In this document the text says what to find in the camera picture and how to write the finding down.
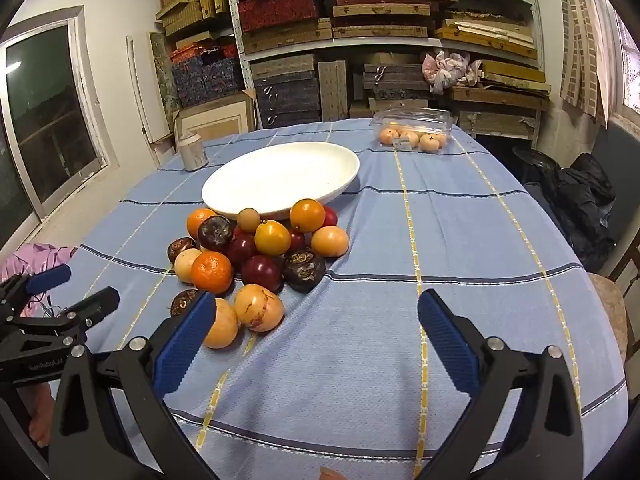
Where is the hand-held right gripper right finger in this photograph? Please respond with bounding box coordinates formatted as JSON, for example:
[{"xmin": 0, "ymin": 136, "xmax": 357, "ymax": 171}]
[{"xmin": 414, "ymin": 289, "xmax": 585, "ymax": 480}]

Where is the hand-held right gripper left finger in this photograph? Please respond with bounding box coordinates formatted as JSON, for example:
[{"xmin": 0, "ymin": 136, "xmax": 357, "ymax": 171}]
[{"xmin": 49, "ymin": 289, "xmax": 221, "ymax": 480}]

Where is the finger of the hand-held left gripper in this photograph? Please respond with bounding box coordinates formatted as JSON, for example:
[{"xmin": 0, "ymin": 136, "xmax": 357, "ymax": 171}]
[
  {"xmin": 0, "ymin": 263, "xmax": 72, "ymax": 318},
  {"xmin": 17, "ymin": 287, "xmax": 121, "ymax": 358}
]

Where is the tan passion fruit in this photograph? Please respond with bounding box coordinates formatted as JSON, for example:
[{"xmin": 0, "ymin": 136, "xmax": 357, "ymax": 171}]
[
  {"xmin": 234, "ymin": 284, "xmax": 285, "ymax": 333},
  {"xmin": 311, "ymin": 225, "xmax": 350, "ymax": 258},
  {"xmin": 174, "ymin": 248, "xmax": 203, "ymax": 284},
  {"xmin": 202, "ymin": 298, "xmax": 240, "ymax": 350}
]

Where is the dark brown water chestnut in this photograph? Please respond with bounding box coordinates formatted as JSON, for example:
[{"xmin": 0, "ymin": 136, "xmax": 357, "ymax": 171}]
[
  {"xmin": 197, "ymin": 215, "xmax": 236, "ymax": 252},
  {"xmin": 167, "ymin": 237, "xmax": 197, "ymax": 264},
  {"xmin": 283, "ymin": 249, "xmax": 327, "ymax": 293},
  {"xmin": 170, "ymin": 289, "xmax": 201, "ymax": 317}
]

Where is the orange tangerine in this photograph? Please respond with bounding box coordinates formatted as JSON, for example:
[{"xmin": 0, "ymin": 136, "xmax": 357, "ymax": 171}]
[
  {"xmin": 186, "ymin": 208, "xmax": 218, "ymax": 241},
  {"xmin": 191, "ymin": 251, "xmax": 234, "ymax": 295},
  {"xmin": 290, "ymin": 199, "xmax": 327, "ymax": 233}
]

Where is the dark red plum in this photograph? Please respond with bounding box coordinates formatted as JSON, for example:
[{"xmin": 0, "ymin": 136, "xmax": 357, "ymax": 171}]
[
  {"xmin": 227, "ymin": 234, "xmax": 260, "ymax": 268},
  {"xmin": 241, "ymin": 255, "xmax": 284, "ymax": 293}
]

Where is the small yellow-orange tangerine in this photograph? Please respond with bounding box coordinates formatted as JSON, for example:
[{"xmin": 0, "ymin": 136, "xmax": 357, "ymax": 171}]
[{"xmin": 254, "ymin": 220, "xmax": 292, "ymax": 257}]

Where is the white oval plate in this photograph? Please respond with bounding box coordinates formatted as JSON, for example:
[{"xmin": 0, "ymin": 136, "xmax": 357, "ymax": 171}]
[{"xmin": 201, "ymin": 141, "xmax": 361, "ymax": 221}]

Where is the pink cloth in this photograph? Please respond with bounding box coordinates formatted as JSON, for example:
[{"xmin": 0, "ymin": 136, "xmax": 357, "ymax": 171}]
[{"xmin": 0, "ymin": 242, "xmax": 76, "ymax": 318}]

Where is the white framed window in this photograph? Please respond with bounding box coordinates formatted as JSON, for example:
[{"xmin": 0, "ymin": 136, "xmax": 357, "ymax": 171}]
[{"xmin": 0, "ymin": 7, "xmax": 118, "ymax": 231}]

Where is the wooden chair with cushion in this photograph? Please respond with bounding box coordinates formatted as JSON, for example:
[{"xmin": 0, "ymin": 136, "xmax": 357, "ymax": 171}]
[{"xmin": 587, "ymin": 240, "xmax": 640, "ymax": 361}]

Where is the white jar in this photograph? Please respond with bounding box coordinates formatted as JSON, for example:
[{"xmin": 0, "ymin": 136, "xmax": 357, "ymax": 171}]
[{"xmin": 178, "ymin": 131, "xmax": 207, "ymax": 172}]

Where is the black jacket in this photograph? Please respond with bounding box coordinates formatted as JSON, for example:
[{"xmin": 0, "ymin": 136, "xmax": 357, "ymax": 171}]
[{"xmin": 525, "ymin": 152, "xmax": 618, "ymax": 271}]

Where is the black round lid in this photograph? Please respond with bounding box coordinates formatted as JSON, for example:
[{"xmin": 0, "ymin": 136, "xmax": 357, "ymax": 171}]
[{"xmin": 512, "ymin": 147, "xmax": 561, "ymax": 171}]

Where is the white leaning board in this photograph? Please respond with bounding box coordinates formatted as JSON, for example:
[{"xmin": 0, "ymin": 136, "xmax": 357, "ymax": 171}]
[{"xmin": 127, "ymin": 35, "xmax": 176, "ymax": 143}]

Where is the clear plastic clamshell box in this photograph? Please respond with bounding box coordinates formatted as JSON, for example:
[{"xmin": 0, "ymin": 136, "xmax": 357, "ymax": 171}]
[{"xmin": 370, "ymin": 107, "xmax": 453, "ymax": 153}]

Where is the green marbled panel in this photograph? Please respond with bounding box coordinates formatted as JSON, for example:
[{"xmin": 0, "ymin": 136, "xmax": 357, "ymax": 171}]
[{"xmin": 150, "ymin": 32, "xmax": 178, "ymax": 111}]

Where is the stack of blue patterned boxes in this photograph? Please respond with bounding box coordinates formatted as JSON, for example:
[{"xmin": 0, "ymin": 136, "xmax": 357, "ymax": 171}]
[{"xmin": 170, "ymin": 52, "xmax": 246, "ymax": 108}]

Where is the stack of worn brown boxes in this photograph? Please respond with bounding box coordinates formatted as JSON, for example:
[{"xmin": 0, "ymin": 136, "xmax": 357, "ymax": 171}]
[{"xmin": 447, "ymin": 60, "xmax": 551, "ymax": 138}]

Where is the stack of dark wooden boxes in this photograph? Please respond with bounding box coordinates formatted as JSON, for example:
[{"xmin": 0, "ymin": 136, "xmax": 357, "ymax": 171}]
[{"xmin": 363, "ymin": 62, "xmax": 432, "ymax": 103}]

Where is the stack of dark grey boxes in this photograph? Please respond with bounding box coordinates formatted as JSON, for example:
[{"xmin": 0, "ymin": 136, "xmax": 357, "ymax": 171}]
[{"xmin": 250, "ymin": 55, "xmax": 321, "ymax": 128}]

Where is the pink plastic bag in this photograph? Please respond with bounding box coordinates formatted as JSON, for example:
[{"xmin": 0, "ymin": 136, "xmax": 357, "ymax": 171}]
[{"xmin": 421, "ymin": 50, "xmax": 482, "ymax": 95}]

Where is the tan perforated upright box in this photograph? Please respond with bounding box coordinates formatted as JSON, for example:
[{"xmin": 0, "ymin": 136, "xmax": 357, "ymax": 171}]
[{"xmin": 319, "ymin": 60, "xmax": 349, "ymax": 122}]

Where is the white metal shelf rack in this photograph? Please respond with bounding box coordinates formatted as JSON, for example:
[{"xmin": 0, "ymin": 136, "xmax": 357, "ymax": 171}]
[{"xmin": 222, "ymin": 0, "xmax": 546, "ymax": 136}]

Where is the stack of tan woven boxes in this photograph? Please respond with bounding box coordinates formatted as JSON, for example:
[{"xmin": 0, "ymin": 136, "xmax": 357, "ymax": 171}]
[{"xmin": 155, "ymin": 0, "xmax": 231, "ymax": 41}]

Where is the stack of yellow flat boxes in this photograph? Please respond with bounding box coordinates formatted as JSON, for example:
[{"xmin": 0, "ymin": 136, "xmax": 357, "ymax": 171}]
[{"xmin": 434, "ymin": 17, "xmax": 540, "ymax": 61}]

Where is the beige patterned curtain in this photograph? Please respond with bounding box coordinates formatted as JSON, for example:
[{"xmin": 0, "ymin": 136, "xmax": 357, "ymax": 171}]
[{"xmin": 555, "ymin": 0, "xmax": 626, "ymax": 126}]

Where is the stack of brown flat boxes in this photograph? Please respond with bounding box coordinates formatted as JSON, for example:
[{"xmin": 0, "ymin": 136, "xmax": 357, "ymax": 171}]
[{"xmin": 330, "ymin": 0, "xmax": 459, "ymax": 39}]

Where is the red patterned box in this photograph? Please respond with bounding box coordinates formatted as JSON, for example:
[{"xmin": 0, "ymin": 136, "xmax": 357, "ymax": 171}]
[{"xmin": 237, "ymin": 0, "xmax": 321, "ymax": 33}]

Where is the cardboard box with frame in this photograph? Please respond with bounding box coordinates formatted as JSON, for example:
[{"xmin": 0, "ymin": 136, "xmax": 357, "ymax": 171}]
[{"xmin": 172, "ymin": 90, "xmax": 258, "ymax": 153}]

